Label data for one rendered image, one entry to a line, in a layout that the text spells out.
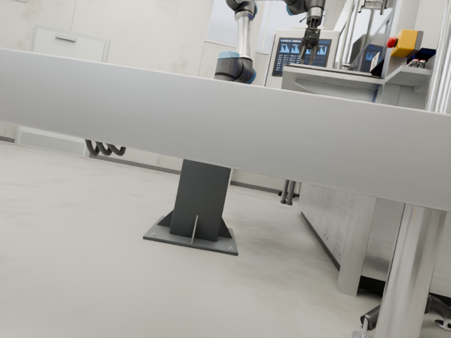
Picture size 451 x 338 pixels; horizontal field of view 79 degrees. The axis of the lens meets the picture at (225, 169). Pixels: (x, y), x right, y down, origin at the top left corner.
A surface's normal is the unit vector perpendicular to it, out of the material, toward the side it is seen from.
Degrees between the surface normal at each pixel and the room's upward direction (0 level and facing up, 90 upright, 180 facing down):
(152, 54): 90
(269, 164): 90
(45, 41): 90
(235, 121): 90
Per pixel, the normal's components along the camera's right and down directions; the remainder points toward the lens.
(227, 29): 0.04, 0.04
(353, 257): -0.17, 0.00
